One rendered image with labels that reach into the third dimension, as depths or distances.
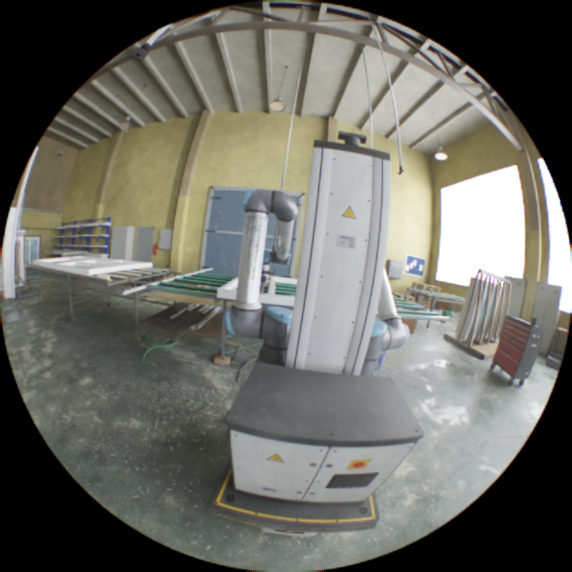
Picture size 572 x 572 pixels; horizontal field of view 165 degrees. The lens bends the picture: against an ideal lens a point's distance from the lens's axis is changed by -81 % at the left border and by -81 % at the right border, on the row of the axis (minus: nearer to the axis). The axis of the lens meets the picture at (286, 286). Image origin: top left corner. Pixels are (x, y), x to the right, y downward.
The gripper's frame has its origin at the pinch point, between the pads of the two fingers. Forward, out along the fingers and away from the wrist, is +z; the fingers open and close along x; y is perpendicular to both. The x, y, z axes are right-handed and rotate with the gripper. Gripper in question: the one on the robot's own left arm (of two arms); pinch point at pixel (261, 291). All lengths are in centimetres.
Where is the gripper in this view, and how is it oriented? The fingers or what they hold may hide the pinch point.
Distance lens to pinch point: 160.7
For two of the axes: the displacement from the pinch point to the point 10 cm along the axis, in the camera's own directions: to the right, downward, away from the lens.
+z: -1.2, 9.8, 1.5
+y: -9.9, -1.1, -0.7
